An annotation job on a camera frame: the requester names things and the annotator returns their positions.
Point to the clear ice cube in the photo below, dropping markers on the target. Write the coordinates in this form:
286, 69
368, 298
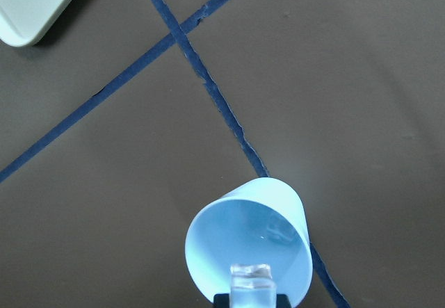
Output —
252, 286

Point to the cream bear tray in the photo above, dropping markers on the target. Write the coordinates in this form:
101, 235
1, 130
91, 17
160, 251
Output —
25, 22

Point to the light blue plastic cup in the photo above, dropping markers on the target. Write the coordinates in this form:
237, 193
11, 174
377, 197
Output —
260, 222

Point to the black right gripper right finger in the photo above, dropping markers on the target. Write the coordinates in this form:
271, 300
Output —
282, 301

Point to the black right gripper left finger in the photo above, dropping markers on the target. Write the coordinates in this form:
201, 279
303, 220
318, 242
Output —
221, 301

